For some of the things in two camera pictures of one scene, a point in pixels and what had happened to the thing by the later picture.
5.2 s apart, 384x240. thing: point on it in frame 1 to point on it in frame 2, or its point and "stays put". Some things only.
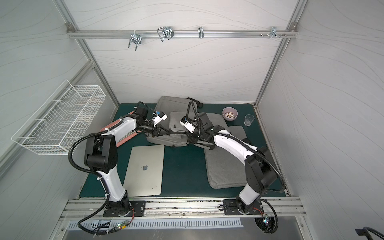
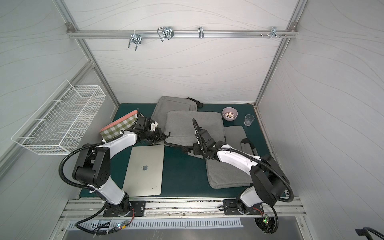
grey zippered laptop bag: x=168 y=104 stays put
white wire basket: x=57 y=126 stays put
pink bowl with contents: x=229 y=113 stays put
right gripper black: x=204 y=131 to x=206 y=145
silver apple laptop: x=144 y=174 stays put
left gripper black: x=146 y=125 to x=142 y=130
